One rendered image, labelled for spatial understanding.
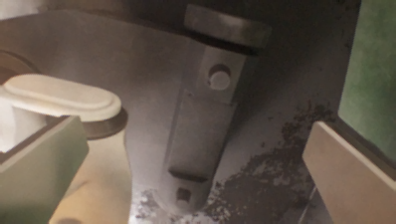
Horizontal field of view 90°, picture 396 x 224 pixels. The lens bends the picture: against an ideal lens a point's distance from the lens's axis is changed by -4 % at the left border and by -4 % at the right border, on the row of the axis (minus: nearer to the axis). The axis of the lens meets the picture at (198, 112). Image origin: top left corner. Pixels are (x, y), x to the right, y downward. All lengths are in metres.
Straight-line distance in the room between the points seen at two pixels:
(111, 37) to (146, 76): 0.11
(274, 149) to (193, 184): 0.36
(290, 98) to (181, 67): 0.39
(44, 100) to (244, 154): 0.63
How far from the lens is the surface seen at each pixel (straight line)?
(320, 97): 0.77
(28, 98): 0.44
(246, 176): 0.88
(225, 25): 0.43
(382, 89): 0.65
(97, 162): 0.35
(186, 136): 0.52
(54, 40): 0.56
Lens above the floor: 0.62
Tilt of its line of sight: 63 degrees down
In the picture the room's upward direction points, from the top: 175 degrees counter-clockwise
